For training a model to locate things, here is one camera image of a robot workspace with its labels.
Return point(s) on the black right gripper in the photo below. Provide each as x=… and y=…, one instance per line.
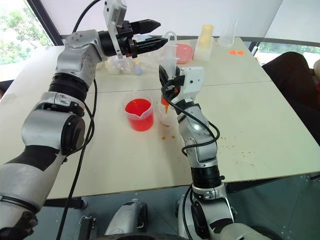
x=173, y=87

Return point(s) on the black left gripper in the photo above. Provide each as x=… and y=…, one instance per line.
x=126, y=37

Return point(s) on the clear plastic syringe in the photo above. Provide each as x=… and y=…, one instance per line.
x=171, y=60

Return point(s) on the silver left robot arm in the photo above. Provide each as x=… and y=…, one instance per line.
x=75, y=57

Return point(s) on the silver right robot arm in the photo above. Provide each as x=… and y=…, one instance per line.
x=197, y=130

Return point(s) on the clear empty plastic cup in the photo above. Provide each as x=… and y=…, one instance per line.
x=162, y=118

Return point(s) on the measuring cup with red liquid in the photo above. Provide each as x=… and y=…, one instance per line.
x=140, y=120

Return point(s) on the pink plastic bowl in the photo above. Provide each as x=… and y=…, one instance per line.
x=185, y=52

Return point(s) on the white bottle with yellow contents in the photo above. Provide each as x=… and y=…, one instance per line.
x=203, y=47

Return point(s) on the clear conical flask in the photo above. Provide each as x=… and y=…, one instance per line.
x=226, y=38

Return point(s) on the dark brown chair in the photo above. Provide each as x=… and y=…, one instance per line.
x=295, y=82

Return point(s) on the silver rounded robot body part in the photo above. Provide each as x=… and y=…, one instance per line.
x=125, y=217

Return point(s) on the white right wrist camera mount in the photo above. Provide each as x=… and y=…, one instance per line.
x=193, y=80

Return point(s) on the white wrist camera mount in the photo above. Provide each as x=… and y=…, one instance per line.
x=112, y=15
x=193, y=80

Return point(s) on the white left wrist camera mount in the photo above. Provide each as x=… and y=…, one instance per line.
x=112, y=15

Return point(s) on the black window frame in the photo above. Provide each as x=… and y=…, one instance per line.
x=47, y=22

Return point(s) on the black table frame bar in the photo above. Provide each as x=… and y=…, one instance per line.
x=75, y=203
x=270, y=183

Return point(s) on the black metal bracket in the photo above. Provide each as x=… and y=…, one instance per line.
x=87, y=227

